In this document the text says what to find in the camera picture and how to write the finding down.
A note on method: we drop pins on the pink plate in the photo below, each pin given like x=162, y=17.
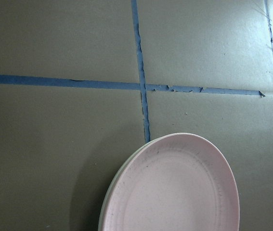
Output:
x=182, y=183

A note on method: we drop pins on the cream plate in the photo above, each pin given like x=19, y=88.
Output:
x=119, y=172

